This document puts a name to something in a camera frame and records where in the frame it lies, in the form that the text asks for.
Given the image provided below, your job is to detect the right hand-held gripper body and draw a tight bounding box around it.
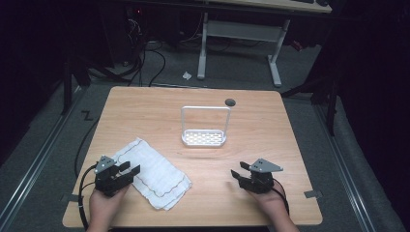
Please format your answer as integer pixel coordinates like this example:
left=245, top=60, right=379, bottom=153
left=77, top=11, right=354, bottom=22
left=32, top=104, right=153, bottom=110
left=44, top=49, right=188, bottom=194
left=239, top=158, right=284, bottom=194

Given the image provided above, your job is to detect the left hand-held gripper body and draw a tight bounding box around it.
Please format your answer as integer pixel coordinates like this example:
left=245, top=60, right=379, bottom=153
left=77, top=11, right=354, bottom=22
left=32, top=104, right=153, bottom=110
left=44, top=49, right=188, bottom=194
left=93, top=155, right=133, bottom=197

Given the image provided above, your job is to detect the white towel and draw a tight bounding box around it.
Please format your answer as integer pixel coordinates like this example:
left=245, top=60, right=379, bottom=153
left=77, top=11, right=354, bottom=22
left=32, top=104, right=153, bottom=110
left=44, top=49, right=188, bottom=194
left=110, top=137, right=193, bottom=212

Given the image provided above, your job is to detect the white towel rack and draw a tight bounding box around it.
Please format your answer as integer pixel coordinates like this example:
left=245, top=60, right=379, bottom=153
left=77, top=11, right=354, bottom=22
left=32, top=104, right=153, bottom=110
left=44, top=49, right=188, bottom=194
left=180, top=105, right=232, bottom=148

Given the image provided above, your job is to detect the black metal stand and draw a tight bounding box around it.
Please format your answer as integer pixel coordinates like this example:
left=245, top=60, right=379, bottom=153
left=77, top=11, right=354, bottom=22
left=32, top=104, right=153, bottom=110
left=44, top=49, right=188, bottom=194
left=280, top=61, right=339, bottom=137
left=60, top=51, right=92, bottom=116

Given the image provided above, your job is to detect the white-legged desk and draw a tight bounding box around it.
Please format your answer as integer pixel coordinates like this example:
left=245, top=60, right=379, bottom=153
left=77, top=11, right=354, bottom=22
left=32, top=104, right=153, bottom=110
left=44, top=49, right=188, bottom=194
left=196, top=0, right=333, bottom=88

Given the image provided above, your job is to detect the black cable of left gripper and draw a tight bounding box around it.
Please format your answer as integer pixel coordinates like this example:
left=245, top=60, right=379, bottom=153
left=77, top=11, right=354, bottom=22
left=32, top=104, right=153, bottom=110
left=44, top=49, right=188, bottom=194
left=77, top=162, right=99, bottom=231

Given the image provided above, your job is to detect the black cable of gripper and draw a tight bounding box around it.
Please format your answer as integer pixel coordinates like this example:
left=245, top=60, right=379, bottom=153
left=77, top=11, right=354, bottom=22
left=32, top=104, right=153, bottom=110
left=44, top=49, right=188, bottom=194
left=272, top=178, right=290, bottom=217
left=77, top=162, right=99, bottom=231

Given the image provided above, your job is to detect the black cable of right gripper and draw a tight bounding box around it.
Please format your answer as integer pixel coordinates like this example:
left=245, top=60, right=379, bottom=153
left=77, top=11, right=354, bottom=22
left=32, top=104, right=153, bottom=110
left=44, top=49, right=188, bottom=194
left=272, top=178, right=290, bottom=217

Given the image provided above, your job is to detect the metal floor rail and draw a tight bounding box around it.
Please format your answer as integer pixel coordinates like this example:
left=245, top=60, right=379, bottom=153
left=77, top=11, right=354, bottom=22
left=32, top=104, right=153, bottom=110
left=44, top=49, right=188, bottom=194
left=313, top=103, right=378, bottom=232
left=0, top=86, right=85, bottom=228

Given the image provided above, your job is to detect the bundle of black floor cables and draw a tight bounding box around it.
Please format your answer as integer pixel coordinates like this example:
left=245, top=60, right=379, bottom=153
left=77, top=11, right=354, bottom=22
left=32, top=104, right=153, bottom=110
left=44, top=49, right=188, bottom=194
left=88, top=13, right=167, bottom=88

